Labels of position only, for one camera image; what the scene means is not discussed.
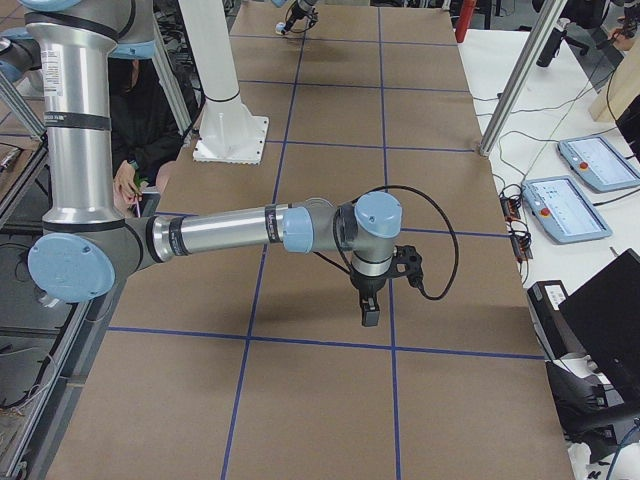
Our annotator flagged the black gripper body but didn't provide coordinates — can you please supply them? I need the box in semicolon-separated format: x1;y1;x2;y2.
285;8;306;28
350;270;387;306

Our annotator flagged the small orange circuit board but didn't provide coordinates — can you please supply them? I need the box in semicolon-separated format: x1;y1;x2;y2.
499;195;522;222

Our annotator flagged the red cylinder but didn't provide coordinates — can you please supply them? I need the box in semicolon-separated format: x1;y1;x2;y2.
455;0;477;43

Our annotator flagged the black computer box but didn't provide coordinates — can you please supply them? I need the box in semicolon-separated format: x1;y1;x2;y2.
527;280;585;359

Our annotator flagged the person in black jacket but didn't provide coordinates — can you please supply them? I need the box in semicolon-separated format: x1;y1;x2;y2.
108;58;183;217

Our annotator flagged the near blue teach pendant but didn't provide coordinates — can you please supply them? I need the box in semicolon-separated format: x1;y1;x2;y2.
522;176;613;244

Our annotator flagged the blue teach pendant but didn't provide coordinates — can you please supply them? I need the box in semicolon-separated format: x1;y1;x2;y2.
522;176;613;244
557;135;639;193

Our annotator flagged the black monitor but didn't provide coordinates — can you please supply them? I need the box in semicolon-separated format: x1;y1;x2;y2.
559;248;639;401

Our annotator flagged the far blue teach pendant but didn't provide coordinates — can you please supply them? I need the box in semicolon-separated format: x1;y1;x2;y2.
557;135;639;193

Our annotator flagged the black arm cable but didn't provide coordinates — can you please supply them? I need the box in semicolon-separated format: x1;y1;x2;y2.
314;185;461;302

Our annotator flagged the aluminium frame post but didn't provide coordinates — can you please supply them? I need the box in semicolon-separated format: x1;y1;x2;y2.
478;0;567;157

